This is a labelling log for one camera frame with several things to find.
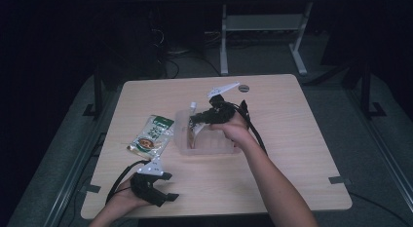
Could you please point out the person's left hand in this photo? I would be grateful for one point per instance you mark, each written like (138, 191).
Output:
(126, 197)

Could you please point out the white metal table frame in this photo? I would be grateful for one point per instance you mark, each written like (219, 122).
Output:
(263, 22)

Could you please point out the grey round table grommet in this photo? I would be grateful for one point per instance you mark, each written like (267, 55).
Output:
(243, 88)

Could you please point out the metal floor rail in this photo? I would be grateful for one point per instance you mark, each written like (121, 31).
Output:
(65, 181)
(383, 149)

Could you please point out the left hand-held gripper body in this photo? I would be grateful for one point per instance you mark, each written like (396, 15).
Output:
(149, 184)

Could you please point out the person's right hand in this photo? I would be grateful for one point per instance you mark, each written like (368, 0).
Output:
(237, 131)

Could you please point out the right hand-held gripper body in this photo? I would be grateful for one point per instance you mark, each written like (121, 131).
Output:
(224, 113)

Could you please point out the green and white sauce packet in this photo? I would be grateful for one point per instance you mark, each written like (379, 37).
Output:
(152, 137)

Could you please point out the black metal stand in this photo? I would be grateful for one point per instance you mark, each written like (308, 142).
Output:
(366, 90)
(97, 97)

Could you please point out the clear plastic container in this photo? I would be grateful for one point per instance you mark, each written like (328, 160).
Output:
(214, 142)

